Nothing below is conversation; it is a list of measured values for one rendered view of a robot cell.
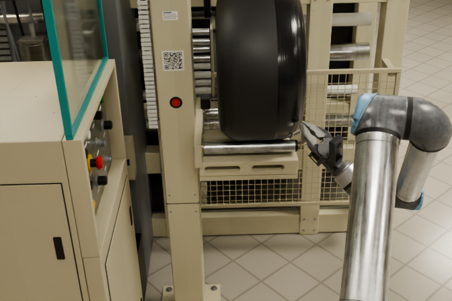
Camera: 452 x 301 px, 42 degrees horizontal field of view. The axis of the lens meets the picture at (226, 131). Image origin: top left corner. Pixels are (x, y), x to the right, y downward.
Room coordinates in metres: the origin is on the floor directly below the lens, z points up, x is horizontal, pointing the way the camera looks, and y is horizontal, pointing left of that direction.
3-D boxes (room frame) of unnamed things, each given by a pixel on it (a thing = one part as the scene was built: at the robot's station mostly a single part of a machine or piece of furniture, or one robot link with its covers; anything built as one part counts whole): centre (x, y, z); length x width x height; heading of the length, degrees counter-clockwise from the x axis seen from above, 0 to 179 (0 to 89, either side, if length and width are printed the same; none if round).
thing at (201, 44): (2.37, 0.15, 1.05); 0.20 x 0.15 x 0.30; 90
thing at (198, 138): (1.99, 0.10, 0.90); 0.40 x 0.03 x 0.10; 0
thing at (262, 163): (1.86, -0.08, 0.83); 0.36 x 0.09 x 0.06; 90
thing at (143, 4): (1.94, 0.26, 1.19); 0.05 x 0.04 x 0.48; 0
